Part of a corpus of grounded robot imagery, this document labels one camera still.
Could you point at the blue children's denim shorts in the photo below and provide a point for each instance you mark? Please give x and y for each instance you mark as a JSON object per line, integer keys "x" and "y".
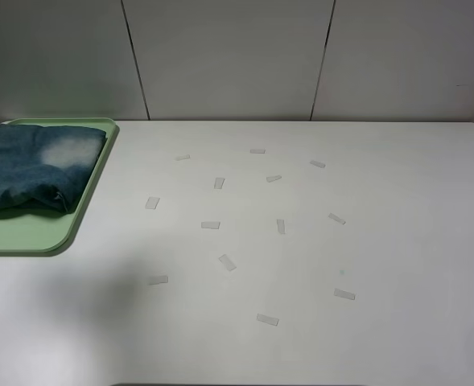
{"x": 46, "y": 166}

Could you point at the green plastic tray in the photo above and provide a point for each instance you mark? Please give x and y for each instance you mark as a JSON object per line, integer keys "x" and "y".
{"x": 43, "y": 232}

